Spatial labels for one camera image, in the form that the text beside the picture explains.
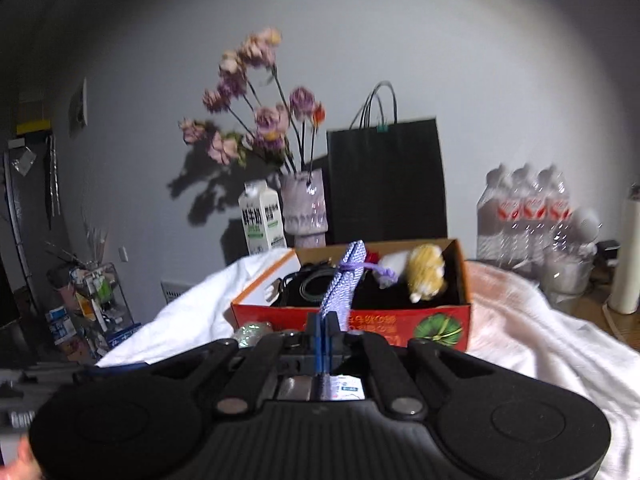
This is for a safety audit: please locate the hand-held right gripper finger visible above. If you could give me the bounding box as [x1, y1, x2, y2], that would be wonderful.
[150, 312, 323, 418]
[322, 312, 501, 421]

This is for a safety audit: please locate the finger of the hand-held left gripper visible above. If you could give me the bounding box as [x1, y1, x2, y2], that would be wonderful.
[74, 364, 156, 384]

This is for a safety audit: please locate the white wipes packet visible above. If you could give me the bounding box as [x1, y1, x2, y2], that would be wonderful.
[325, 374, 366, 402]

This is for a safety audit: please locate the red cardboard box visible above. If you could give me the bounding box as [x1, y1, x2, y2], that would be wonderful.
[230, 237, 473, 353]

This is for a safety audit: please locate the purple patterned pouch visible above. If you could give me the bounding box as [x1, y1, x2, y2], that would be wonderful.
[319, 240, 367, 333]

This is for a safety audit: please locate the wooden desktop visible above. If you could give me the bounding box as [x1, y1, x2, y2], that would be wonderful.
[565, 260, 640, 356]

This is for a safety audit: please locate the person's left hand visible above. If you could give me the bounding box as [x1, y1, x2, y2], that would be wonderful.
[0, 437, 41, 480]

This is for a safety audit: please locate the yellow plush toy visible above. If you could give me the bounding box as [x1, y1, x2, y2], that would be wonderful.
[404, 244, 448, 303]

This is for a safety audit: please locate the purple ceramic vase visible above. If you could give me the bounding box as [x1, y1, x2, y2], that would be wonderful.
[279, 169, 330, 249]

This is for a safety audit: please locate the white milk carton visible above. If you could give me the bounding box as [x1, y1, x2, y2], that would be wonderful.
[238, 180, 287, 257]

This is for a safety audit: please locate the black paper bag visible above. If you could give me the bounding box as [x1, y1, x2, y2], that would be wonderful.
[326, 80, 448, 247]

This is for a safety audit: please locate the white fluffy blanket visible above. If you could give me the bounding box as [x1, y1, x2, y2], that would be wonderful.
[95, 247, 640, 480]

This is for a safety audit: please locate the shrink-wrapped water bottle pack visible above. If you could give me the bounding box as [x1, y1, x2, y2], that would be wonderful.
[475, 162, 573, 281]

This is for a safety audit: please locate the dried pink flower bouquet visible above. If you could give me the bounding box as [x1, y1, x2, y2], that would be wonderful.
[178, 27, 327, 173]

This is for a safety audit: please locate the clear plastic cup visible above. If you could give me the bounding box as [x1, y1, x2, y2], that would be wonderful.
[540, 245, 596, 306]

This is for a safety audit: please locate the white round figurine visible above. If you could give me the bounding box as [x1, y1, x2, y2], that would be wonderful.
[570, 207, 603, 256]

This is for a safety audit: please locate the cream insulated bottle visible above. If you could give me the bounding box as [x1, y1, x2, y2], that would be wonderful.
[607, 197, 640, 316]

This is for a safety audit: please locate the black cable bundle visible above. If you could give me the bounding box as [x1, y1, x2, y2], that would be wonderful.
[275, 260, 341, 307]

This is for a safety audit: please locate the cluttered wire rack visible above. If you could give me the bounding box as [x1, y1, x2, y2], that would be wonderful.
[45, 240, 146, 361]

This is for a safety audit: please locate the white wall vent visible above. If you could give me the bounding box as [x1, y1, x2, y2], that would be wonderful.
[160, 280, 193, 306]

